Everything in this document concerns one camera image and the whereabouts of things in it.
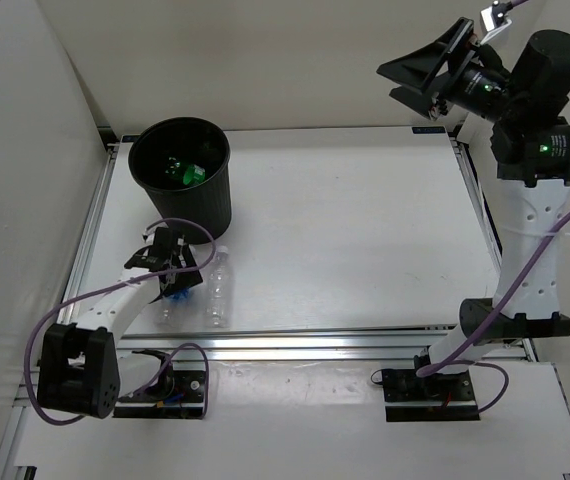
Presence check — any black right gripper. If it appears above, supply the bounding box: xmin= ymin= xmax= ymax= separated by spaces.
xmin=376 ymin=19 xmax=525 ymax=126

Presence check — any clear water bottle blue label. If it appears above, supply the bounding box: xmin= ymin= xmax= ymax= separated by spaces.
xmin=155 ymin=289 xmax=192 ymax=328

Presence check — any green plastic soda bottle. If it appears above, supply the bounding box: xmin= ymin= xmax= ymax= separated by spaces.
xmin=163 ymin=156 xmax=207 ymax=189

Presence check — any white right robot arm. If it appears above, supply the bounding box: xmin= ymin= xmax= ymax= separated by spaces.
xmin=377 ymin=18 xmax=570 ymax=400

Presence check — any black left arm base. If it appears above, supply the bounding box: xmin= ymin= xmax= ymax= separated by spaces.
xmin=113 ymin=370 xmax=206 ymax=420

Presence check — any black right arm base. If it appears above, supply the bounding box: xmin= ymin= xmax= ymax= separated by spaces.
xmin=370 ymin=369 xmax=480 ymax=423

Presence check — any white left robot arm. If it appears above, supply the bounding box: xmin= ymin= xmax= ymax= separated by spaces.
xmin=31 ymin=227 xmax=203 ymax=418

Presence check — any black plastic waste bin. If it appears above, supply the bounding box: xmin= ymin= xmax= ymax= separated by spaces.
xmin=128 ymin=117 xmax=232 ymax=245

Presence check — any clear unlabelled water bottle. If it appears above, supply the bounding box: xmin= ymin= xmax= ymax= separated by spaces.
xmin=205 ymin=246 xmax=234 ymax=328

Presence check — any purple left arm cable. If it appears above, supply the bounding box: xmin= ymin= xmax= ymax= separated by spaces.
xmin=23 ymin=218 xmax=216 ymax=425

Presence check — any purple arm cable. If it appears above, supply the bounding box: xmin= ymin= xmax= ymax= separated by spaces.
xmin=414 ymin=0 xmax=570 ymax=414
xmin=23 ymin=218 xmax=216 ymax=425

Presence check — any aluminium table front rail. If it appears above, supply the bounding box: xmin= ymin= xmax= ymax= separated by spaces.
xmin=59 ymin=324 xmax=466 ymax=362

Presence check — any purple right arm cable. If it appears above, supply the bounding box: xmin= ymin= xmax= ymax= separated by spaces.
xmin=414 ymin=0 xmax=570 ymax=414

